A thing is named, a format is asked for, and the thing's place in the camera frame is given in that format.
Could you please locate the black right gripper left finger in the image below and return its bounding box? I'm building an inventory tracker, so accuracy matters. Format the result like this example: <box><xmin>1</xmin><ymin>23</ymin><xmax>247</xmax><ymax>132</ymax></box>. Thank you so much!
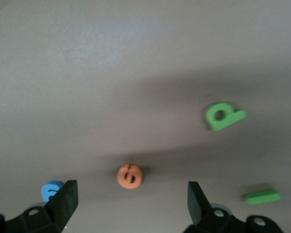
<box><xmin>0</xmin><ymin>179</ymin><xmax>79</xmax><ymax>233</ymax></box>

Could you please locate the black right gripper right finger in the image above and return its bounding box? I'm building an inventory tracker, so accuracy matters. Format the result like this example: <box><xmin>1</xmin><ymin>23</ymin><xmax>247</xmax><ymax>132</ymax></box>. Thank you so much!
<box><xmin>183</xmin><ymin>181</ymin><xmax>286</xmax><ymax>233</ymax></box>

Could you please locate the green foam letter l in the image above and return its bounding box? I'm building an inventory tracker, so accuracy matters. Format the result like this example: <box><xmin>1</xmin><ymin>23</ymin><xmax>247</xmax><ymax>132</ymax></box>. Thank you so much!
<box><xmin>243</xmin><ymin>188</ymin><xmax>281</xmax><ymax>206</ymax></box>

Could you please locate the orange foam letter e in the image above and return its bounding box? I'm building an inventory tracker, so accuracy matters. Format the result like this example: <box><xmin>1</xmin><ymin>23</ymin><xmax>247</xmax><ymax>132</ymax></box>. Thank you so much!
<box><xmin>116</xmin><ymin>164</ymin><xmax>144</xmax><ymax>189</ymax></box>

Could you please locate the green foam letter p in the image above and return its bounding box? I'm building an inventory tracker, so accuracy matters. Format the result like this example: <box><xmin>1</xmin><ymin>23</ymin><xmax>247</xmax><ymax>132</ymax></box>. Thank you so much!
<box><xmin>204</xmin><ymin>101</ymin><xmax>247</xmax><ymax>132</ymax></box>

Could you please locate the blue foam letter g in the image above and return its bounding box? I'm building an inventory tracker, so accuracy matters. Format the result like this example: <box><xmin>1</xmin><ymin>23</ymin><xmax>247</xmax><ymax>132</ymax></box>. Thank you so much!
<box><xmin>41</xmin><ymin>180</ymin><xmax>64</xmax><ymax>202</ymax></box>

